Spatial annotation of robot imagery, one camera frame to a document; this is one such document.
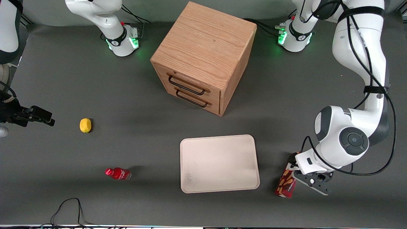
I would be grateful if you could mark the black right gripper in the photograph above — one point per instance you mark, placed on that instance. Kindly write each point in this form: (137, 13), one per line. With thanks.
(9, 113)

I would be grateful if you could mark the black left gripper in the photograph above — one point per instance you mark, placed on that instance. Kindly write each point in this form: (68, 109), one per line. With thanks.
(291, 158)

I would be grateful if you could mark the red cookie box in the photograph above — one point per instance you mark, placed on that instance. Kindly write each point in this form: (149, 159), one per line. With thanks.
(286, 186)

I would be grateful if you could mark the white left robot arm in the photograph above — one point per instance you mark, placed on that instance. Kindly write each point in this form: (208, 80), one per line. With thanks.
(337, 140)

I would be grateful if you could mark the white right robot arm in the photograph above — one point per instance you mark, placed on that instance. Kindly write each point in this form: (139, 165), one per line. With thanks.
(95, 12)

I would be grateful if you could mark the beige rectangular tray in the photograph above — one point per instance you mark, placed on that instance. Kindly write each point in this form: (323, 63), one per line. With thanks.
(219, 163)

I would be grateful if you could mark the yellow lemon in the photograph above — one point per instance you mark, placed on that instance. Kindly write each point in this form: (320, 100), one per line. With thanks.
(85, 125)

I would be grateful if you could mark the red soda bottle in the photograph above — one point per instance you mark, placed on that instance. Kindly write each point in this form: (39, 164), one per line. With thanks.
(119, 173)

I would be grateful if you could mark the wooden drawer front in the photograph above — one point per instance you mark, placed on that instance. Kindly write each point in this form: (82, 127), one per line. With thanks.
(215, 95)
(215, 108)

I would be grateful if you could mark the wooden drawer cabinet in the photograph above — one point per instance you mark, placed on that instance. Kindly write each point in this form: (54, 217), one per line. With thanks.
(206, 41)

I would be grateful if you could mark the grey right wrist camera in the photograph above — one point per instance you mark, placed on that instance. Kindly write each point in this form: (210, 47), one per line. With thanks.
(2, 131)

